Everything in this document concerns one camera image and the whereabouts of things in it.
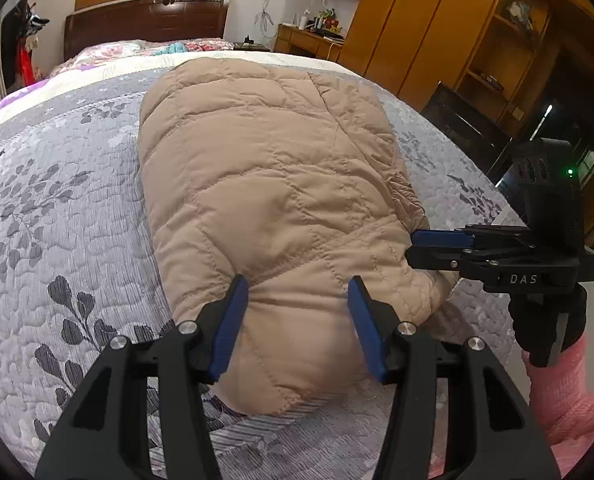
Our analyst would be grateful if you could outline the wooden desk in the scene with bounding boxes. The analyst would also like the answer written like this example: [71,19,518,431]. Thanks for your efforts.
[276,24,348,63]

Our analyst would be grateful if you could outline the beige quilted jacket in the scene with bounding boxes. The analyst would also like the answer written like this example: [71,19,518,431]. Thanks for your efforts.
[138,56,465,417]

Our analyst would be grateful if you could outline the red hanging cloth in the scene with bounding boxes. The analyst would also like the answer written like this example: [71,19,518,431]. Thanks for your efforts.
[17,42,38,87]

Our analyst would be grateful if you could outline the grey floral bedspread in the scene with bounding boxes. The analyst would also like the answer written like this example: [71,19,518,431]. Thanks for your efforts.
[0,57,528,480]

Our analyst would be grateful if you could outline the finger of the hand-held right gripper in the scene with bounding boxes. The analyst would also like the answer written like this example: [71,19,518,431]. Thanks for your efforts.
[405,244,495,275]
[411,226,532,252]

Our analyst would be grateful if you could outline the person's right hand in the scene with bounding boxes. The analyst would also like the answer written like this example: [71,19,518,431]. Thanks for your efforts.
[508,287,588,368]

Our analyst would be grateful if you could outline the wooden wardrobe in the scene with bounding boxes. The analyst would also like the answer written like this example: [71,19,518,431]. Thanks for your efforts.
[337,0,594,241]

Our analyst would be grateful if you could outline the dark wooden headboard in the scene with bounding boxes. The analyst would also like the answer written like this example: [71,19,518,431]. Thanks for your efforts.
[64,0,230,63]

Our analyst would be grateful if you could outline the purple floral blanket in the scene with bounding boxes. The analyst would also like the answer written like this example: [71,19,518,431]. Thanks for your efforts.
[0,39,238,113]

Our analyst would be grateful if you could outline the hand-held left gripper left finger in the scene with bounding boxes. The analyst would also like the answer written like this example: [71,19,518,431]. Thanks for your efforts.
[35,274,250,480]

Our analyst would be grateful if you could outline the dark hanging clothes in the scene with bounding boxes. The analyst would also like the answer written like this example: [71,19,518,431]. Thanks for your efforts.
[2,0,52,93]

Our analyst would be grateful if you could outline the person's right forearm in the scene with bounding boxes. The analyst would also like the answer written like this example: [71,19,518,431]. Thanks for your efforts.
[522,332,594,448]

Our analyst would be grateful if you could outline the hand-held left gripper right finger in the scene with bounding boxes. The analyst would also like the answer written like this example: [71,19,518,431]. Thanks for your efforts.
[348,276,562,480]

